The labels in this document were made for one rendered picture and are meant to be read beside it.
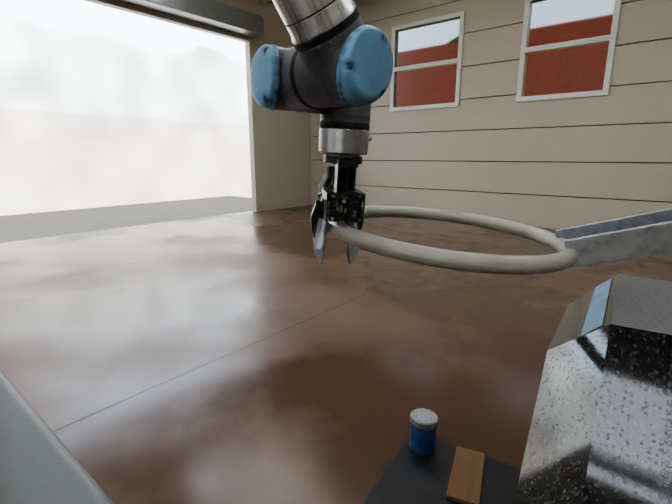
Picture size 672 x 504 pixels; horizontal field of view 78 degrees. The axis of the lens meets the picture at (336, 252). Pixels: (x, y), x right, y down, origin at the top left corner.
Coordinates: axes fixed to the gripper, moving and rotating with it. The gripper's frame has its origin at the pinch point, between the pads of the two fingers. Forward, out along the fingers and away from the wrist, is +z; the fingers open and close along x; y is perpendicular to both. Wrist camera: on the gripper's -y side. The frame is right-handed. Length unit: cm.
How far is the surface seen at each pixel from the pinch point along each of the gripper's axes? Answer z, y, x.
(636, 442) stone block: 13, 41, 34
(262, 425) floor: 93, -67, -13
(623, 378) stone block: 8, 35, 37
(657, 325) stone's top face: 2, 30, 45
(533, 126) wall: -53, -507, 391
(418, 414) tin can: 75, -44, 44
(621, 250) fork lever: -7, 21, 46
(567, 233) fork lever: -7.3, 7.7, 45.5
